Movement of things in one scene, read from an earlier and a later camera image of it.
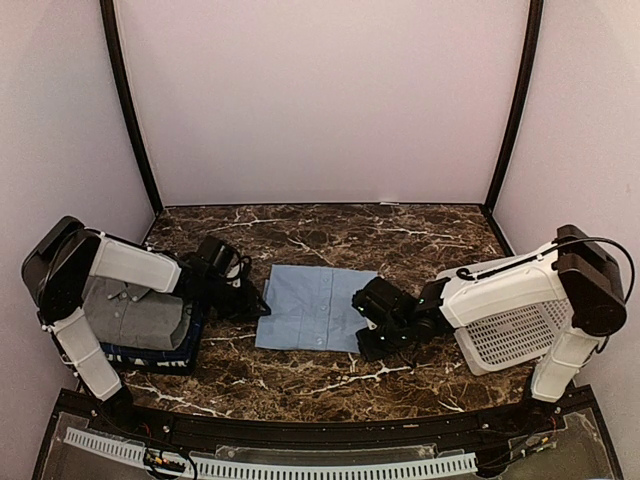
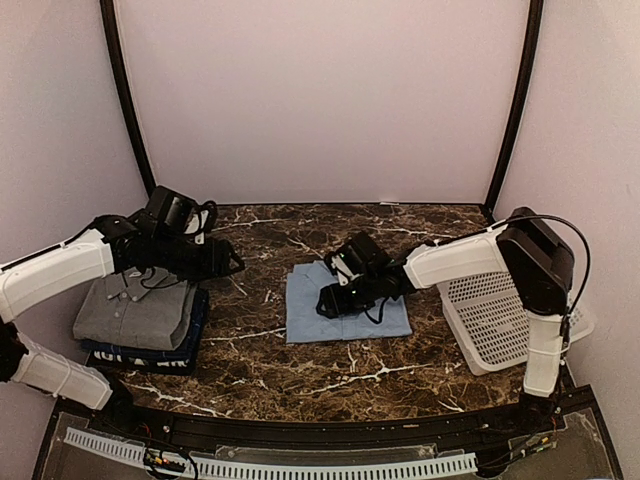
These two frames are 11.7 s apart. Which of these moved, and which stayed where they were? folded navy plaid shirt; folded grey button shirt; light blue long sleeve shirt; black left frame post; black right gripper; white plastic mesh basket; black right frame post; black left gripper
Moved: black left gripper; black right gripper; light blue long sleeve shirt
Stayed: white plastic mesh basket; black right frame post; folded navy plaid shirt; folded grey button shirt; black left frame post
